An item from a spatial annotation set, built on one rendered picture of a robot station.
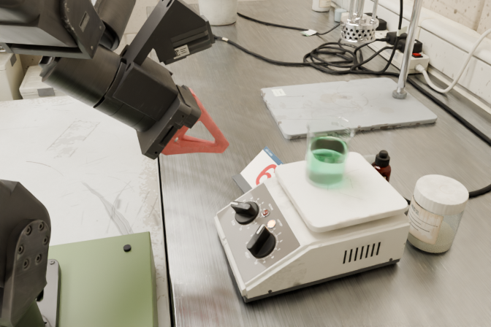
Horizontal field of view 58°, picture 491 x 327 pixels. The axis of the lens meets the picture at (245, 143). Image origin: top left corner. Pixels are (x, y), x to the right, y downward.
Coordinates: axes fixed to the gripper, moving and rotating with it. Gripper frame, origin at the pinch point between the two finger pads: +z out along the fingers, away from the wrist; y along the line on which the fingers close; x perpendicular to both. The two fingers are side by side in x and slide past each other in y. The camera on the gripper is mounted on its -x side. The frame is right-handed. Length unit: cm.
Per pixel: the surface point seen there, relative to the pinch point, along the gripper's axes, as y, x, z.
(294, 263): -12.1, 3.7, 8.8
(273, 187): -1.5, 1.1, 9.0
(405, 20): 50, -36, 51
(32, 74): 218, 86, 6
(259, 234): -8.5, 4.1, 5.8
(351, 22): 25.6, -23.6, 21.3
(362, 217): -11.6, -4.3, 12.5
